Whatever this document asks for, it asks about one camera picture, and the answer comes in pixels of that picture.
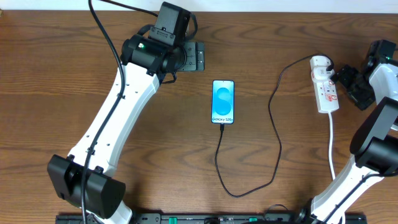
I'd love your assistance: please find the blue Samsung smartphone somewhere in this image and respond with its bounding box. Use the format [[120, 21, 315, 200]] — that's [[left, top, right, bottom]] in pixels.
[[211, 80, 235, 124]]

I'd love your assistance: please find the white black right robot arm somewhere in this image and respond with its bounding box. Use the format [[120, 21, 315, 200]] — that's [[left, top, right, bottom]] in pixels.
[[296, 39, 397, 223]]

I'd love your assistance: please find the white power strip cord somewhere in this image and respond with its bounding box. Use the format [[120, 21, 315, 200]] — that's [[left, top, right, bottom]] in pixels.
[[327, 112, 337, 181]]

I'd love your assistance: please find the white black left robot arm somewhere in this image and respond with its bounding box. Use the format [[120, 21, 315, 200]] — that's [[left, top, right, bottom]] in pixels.
[[47, 2, 205, 223]]

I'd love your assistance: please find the white power strip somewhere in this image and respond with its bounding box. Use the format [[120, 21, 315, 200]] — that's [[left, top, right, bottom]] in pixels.
[[311, 68, 339, 114]]

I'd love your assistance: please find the black USB charging cable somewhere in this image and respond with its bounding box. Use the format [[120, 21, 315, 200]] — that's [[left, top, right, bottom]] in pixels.
[[214, 53, 335, 198]]

